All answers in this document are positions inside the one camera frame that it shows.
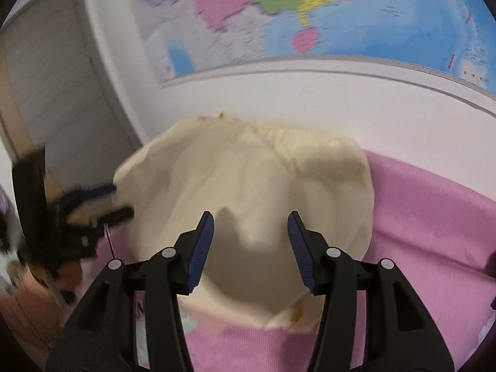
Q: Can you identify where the cream yellow jacket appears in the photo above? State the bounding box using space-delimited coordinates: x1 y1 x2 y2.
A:
113 117 374 332

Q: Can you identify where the person's left hand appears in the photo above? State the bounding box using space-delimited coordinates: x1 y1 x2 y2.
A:
28 260 83 307

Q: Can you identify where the pink daisy bed sheet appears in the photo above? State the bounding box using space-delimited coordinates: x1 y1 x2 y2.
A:
92 151 495 371

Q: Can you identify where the colourful wall map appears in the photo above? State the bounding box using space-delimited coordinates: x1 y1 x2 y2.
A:
131 0 495 91

